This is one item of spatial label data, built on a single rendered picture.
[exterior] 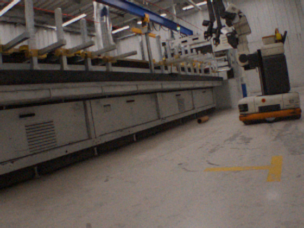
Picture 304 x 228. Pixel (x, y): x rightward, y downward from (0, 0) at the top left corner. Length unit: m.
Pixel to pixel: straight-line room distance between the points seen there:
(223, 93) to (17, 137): 4.73
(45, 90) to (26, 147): 0.42
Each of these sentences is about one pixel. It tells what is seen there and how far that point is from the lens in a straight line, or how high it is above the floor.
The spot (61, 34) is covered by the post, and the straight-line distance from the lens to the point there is 1.86.
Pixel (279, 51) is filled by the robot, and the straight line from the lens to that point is 2.81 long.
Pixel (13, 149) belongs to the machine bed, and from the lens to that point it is 1.79.
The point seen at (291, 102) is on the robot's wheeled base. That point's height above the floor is 0.19.
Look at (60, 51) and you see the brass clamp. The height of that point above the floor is 0.83.
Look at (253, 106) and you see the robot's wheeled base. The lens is 2.76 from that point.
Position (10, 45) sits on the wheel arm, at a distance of 1.49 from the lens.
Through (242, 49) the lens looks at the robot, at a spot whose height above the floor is 0.83.
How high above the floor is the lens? 0.39
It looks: 3 degrees down
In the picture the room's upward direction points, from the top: 9 degrees counter-clockwise
